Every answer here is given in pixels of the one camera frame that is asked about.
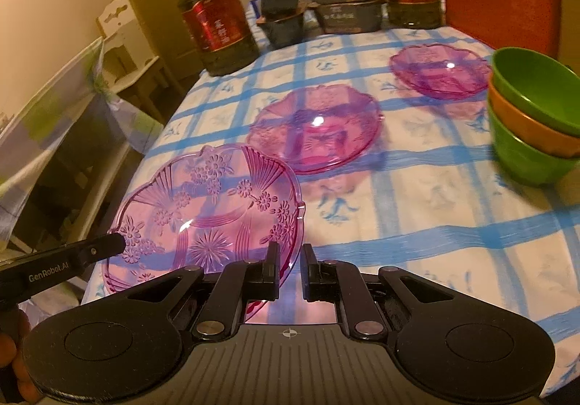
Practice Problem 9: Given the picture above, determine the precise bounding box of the orange plastic bowl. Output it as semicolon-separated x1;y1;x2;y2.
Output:
487;83;580;159

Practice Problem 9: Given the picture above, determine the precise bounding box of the white plastic bag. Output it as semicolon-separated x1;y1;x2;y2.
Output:
19;279;99;312

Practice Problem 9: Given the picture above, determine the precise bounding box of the blue checked tablecloth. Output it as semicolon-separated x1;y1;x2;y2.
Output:
82;22;580;370

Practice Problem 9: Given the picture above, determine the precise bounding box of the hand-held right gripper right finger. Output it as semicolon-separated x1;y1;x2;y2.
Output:
302;243;481;339

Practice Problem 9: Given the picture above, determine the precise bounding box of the white wooden chair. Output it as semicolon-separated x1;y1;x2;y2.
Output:
94;0;183;126

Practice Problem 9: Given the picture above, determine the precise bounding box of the large printed cardboard box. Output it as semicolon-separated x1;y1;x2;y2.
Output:
555;0;580;71

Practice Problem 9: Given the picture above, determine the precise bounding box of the green plastic bowl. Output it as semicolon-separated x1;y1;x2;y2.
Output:
487;108;580;187
492;47;580;138

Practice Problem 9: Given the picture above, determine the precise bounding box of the person's left hand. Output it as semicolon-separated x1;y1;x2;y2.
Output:
0;309;42;404

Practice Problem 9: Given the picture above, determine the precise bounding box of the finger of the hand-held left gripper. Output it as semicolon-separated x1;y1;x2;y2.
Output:
73;232;128;271

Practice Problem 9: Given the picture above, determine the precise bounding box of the checked cover cloth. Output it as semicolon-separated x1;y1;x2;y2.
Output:
0;36;165;248

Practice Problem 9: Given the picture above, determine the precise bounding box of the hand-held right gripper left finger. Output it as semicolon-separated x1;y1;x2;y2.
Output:
102;242;282;339

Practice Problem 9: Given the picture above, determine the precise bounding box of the purple transparent plate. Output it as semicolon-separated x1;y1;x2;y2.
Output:
100;145;338;325
389;43;494;100
247;87;385;175

